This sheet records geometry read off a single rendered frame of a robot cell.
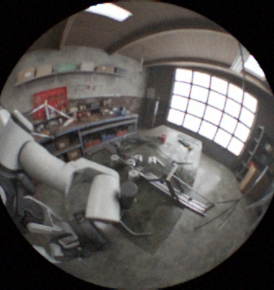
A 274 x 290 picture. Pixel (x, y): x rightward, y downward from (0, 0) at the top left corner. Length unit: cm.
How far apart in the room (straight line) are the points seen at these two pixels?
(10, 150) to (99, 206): 21
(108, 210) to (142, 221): 31
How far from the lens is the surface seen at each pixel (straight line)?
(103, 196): 17
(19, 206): 48
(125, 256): 138
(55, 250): 67
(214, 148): 361
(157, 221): 48
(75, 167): 19
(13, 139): 23
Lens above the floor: 133
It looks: 32 degrees down
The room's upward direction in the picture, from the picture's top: 8 degrees clockwise
